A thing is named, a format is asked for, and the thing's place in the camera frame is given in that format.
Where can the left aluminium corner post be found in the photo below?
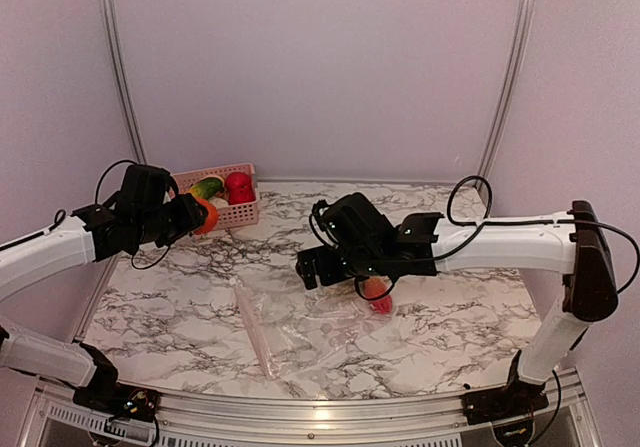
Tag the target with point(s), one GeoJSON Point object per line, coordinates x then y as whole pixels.
{"type": "Point", "coordinates": [109, 14]}

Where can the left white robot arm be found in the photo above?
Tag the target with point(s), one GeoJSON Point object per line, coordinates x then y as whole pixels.
{"type": "Point", "coordinates": [67, 243]}

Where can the aluminium corner post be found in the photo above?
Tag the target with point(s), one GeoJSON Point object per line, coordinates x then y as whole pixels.
{"type": "Point", "coordinates": [515, 59]}
{"type": "Point", "coordinates": [109, 14]}

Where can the green red fake mango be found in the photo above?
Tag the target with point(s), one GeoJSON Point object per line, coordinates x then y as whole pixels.
{"type": "Point", "coordinates": [208, 187]}

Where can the aluminium front frame rail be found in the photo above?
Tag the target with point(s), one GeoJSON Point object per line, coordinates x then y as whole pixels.
{"type": "Point", "coordinates": [189, 419]}

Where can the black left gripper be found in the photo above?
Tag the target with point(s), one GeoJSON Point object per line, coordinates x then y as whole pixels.
{"type": "Point", "coordinates": [189, 217]}

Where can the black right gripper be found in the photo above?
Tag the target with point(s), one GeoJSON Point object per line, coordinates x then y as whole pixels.
{"type": "Point", "coordinates": [308, 272]}

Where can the white fake cabbage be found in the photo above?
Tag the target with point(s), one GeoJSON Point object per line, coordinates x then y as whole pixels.
{"type": "Point", "coordinates": [218, 202]}

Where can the orange red fake mango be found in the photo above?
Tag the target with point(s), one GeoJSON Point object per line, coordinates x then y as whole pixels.
{"type": "Point", "coordinates": [375, 290]}

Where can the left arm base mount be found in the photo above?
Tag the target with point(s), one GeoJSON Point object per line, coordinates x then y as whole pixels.
{"type": "Point", "coordinates": [105, 393]}

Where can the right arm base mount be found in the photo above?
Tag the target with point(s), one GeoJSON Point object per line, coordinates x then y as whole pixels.
{"type": "Point", "coordinates": [515, 398]}

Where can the orange fake fruit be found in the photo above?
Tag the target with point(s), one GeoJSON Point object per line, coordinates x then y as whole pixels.
{"type": "Point", "coordinates": [211, 218]}

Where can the right aluminium corner post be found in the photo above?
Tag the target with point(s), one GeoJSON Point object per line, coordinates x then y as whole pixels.
{"type": "Point", "coordinates": [515, 59]}

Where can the clear zip top bag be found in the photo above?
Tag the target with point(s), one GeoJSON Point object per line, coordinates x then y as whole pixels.
{"type": "Point", "coordinates": [291, 328]}

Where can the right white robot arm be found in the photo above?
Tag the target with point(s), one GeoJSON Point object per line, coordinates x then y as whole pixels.
{"type": "Point", "coordinates": [569, 243]}

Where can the pink perforated plastic basket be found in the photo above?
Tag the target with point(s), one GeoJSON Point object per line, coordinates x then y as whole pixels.
{"type": "Point", "coordinates": [230, 215]}

